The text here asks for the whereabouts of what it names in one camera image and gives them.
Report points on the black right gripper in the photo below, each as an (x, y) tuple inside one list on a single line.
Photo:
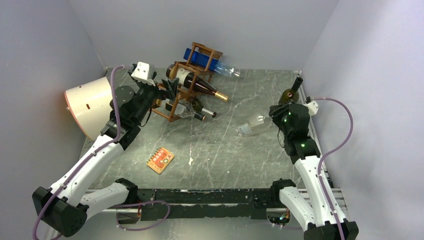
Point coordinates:
[(276, 111)]

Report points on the green bottle silver cap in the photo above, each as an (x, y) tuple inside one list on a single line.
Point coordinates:
[(198, 107)]

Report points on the clear bottle white label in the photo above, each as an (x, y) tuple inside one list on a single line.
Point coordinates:
[(254, 125)]

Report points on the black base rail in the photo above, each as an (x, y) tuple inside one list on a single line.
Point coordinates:
[(207, 203)]

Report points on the dark green wine bottle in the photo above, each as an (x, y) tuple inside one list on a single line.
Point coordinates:
[(291, 94)]

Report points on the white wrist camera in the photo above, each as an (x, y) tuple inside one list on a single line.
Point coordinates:
[(143, 72), (312, 106)]

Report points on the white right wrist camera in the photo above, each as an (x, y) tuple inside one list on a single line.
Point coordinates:
[(312, 106)]

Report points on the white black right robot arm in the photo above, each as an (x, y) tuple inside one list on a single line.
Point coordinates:
[(322, 217)]

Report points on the brown bottle gold foil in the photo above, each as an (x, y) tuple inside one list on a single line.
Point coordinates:
[(186, 77)]

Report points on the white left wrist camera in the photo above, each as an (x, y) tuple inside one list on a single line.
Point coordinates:
[(143, 72)]

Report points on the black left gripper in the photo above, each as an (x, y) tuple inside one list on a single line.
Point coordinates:
[(171, 85)]

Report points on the brown wooden wine rack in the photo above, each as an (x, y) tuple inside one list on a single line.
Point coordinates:
[(202, 61)]

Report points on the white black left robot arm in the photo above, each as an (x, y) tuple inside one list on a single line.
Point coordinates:
[(66, 205)]

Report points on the white cone lamp shade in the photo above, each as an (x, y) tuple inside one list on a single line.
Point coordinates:
[(89, 105)]

